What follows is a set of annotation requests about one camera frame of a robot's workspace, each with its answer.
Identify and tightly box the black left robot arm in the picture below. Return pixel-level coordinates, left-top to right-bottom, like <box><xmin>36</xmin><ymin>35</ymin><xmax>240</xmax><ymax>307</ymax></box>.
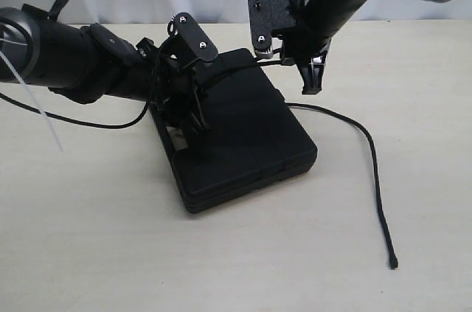
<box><xmin>1</xmin><ymin>0</ymin><xmax>218</xmax><ymax>134</ymax></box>

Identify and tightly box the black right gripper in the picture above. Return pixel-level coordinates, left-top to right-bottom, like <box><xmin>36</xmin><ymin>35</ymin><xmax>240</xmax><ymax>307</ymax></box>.
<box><xmin>247</xmin><ymin>0</ymin><xmax>330</xmax><ymax>95</ymax></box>

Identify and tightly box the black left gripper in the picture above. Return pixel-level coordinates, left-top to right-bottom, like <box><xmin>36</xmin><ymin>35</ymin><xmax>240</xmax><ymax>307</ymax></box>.
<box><xmin>136</xmin><ymin>12</ymin><xmax>218</xmax><ymax>134</ymax></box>

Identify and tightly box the white zip tie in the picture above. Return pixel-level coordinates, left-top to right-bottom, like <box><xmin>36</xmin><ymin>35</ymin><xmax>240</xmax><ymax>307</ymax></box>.
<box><xmin>1</xmin><ymin>22</ymin><xmax>63</xmax><ymax>152</ymax></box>

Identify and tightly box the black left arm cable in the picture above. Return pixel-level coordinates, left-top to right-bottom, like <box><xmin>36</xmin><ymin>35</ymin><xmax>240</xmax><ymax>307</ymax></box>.
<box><xmin>0</xmin><ymin>53</ymin><xmax>163</xmax><ymax>131</ymax></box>

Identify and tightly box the black braided rope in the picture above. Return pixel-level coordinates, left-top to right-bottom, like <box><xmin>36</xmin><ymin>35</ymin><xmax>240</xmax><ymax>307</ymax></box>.
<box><xmin>195</xmin><ymin>59</ymin><xmax>399</xmax><ymax>269</ymax></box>

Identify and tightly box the black plastic carrying case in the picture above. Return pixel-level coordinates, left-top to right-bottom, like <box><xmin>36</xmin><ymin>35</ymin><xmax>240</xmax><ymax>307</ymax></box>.
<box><xmin>150</xmin><ymin>68</ymin><xmax>318</xmax><ymax>214</ymax></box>

